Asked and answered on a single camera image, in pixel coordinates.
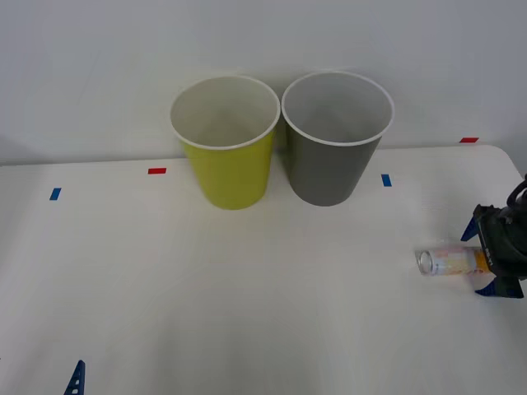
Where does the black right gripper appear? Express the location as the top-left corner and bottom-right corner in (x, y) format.
(459, 203), (527, 300)

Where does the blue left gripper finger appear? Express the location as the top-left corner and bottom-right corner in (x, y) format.
(63, 360), (86, 395)

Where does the orange and white drink can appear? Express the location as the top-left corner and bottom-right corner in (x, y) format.
(414, 245), (492, 277)

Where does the grey plastic waste bin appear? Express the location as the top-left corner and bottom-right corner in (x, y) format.
(281, 71), (395, 207)

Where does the yellow-green plastic waste bin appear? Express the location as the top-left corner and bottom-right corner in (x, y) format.
(169, 75), (282, 211)

